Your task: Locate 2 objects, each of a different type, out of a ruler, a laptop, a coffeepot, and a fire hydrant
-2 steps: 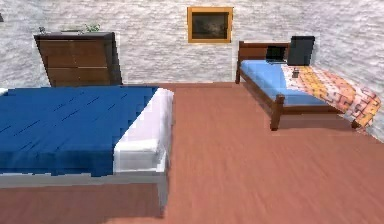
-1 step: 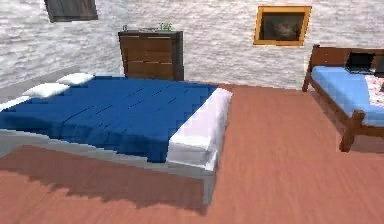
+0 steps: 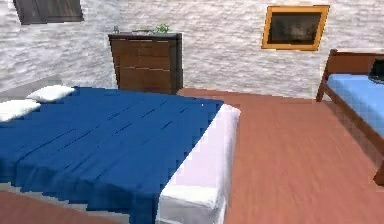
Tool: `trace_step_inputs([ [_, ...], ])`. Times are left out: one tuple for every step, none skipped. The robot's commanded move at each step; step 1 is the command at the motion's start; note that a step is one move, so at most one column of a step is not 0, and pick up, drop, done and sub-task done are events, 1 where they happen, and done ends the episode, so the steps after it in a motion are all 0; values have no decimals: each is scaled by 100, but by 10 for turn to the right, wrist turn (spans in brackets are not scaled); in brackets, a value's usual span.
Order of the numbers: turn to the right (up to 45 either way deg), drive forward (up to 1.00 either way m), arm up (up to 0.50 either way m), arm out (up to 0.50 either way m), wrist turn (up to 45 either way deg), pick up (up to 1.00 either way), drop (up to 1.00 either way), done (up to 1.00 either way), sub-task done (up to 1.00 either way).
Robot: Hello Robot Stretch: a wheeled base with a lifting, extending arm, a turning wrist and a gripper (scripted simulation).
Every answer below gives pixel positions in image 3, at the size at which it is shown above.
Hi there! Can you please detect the dark brown chest of drawers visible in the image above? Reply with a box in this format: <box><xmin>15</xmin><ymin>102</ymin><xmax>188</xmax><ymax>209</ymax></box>
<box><xmin>107</xmin><ymin>32</ymin><xmax>184</xmax><ymax>96</ymax></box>

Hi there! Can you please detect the bed with dark blue cover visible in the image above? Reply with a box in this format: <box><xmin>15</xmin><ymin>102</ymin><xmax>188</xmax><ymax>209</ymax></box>
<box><xmin>0</xmin><ymin>75</ymin><xmax>242</xmax><ymax>224</ymax></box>

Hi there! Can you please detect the small green house plant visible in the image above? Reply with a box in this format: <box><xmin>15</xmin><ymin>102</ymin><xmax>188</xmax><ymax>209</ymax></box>
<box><xmin>155</xmin><ymin>23</ymin><xmax>171</xmax><ymax>34</ymax></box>

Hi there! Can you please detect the white pillow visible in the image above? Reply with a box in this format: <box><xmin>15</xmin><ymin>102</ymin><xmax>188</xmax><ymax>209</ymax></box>
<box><xmin>25</xmin><ymin>84</ymin><xmax>76</xmax><ymax>104</ymax></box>
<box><xmin>0</xmin><ymin>98</ymin><xmax>42</xmax><ymax>123</ymax></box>

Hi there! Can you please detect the brown wooden bed, light blue mattress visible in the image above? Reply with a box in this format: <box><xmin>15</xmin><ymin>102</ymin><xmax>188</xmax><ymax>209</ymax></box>
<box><xmin>315</xmin><ymin>48</ymin><xmax>384</xmax><ymax>187</ymax></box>

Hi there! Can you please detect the dark framed window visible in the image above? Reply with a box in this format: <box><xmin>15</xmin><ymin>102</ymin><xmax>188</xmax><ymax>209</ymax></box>
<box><xmin>12</xmin><ymin>0</ymin><xmax>85</xmax><ymax>26</ymax></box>

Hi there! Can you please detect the black object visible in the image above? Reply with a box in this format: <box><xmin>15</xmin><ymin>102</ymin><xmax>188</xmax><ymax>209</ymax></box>
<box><xmin>368</xmin><ymin>58</ymin><xmax>384</xmax><ymax>84</ymax></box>

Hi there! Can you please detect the yellow framed wall picture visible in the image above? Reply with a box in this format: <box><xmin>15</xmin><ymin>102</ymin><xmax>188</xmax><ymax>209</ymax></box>
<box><xmin>261</xmin><ymin>4</ymin><xmax>331</xmax><ymax>52</ymax></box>

